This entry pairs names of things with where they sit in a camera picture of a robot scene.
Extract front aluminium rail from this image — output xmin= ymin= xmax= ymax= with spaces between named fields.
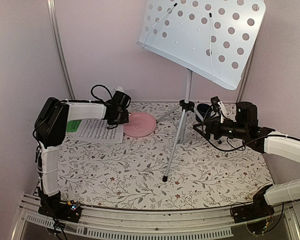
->
xmin=12 ymin=194 xmax=300 ymax=240

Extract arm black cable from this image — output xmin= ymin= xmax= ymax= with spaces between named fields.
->
xmin=90 ymin=84 xmax=115 ymax=105
xmin=202 ymin=106 xmax=266 ymax=152

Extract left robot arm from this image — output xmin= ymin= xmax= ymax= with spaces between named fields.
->
xmin=32 ymin=91 xmax=131 ymax=217

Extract dark blue ceramic mug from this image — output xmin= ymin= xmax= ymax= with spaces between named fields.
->
xmin=195 ymin=103 xmax=212 ymax=123

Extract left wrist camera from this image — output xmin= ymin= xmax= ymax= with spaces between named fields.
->
xmin=112 ymin=90 xmax=131 ymax=109

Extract white metronome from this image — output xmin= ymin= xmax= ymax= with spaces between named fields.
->
xmin=113 ymin=86 xmax=125 ymax=93

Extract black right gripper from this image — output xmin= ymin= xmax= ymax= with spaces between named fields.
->
xmin=192 ymin=115 xmax=248 ymax=141

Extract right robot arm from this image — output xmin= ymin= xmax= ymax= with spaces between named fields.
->
xmin=193 ymin=97 xmax=300 ymax=218

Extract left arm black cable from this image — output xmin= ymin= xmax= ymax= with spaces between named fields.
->
xmin=90 ymin=84 xmax=115 ymax=105

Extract green sheet music page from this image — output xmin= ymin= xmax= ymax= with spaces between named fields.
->
xmin=66 ymin=119 xmax=82 ymax=133

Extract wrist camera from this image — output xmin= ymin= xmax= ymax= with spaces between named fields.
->
xmin=210 ymin=96 xmax=227 ymax=124
xmin=112 ymin=90 xmax=131 ymax=109

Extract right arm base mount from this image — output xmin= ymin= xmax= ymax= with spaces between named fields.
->
xmin=230 ymin=184 xmax=275 ymax=223

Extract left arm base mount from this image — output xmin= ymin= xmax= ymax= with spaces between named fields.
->
xmin=38 ymin=192 xmax=82 ymax=223

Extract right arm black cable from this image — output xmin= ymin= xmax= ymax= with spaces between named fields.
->
xmin=202 ymin=106 xmax=266 ymax=152

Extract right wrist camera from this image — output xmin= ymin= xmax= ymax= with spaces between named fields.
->
xmin=210 ymin=96 xmax=227 ymax=124

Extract aluminium frame post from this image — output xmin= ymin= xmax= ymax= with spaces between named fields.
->
xmin=46 ymin=0 xmax=76 ymax=100
xmin=236 ymin=42 xmax=257 ymax=103

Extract white sheet music page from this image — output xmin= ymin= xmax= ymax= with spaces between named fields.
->
xmin=72 ymin=119 xmax=124 ymax=144

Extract right aluminium frame post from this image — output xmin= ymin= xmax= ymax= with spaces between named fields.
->
xmin=236 ymin=42 xmax=257 ymax=103

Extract light blue music stand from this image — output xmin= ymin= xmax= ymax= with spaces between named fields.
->
xmin=135 ymin=0 xmax=268 ymax=183

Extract pink plastic plate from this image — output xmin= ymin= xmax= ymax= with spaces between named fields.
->
xmin=123 ymin=112 xmax=157 ymax=138

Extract left aluminium frame post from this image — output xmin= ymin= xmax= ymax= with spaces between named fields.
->
xmin=46 ymin=0 xmax=76 ymax=100

